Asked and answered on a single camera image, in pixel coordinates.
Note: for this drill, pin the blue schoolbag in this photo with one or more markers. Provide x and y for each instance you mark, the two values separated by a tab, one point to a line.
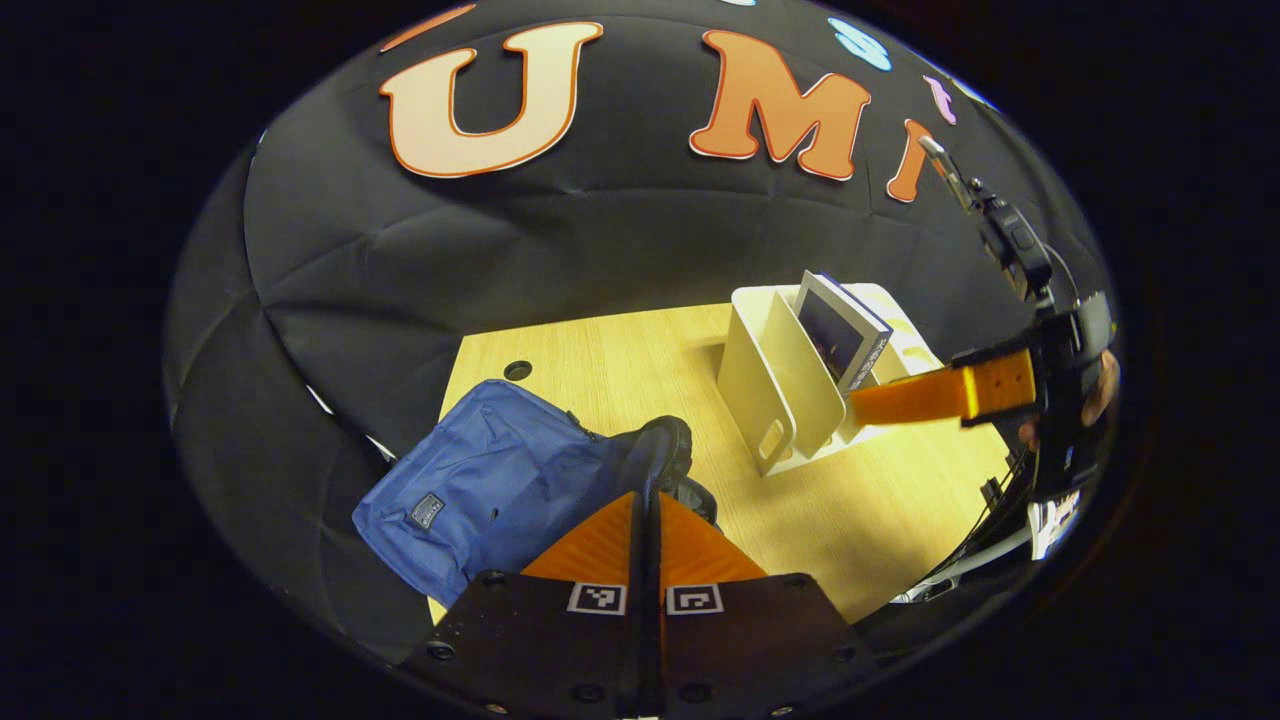
490	470

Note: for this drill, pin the dark blue book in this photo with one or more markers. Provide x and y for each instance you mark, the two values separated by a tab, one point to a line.
835	335

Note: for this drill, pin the black backdrop cloth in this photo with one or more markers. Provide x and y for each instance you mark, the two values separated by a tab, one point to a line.
600	240

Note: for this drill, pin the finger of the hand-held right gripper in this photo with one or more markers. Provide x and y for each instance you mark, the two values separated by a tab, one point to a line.
930	395

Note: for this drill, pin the white bookshelf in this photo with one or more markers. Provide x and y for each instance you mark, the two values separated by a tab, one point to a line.
760	370

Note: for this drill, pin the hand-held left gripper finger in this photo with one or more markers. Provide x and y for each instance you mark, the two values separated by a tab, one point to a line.
658	650
636	640

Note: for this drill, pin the white electronic device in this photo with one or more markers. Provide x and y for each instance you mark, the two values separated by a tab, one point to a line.
1050	525

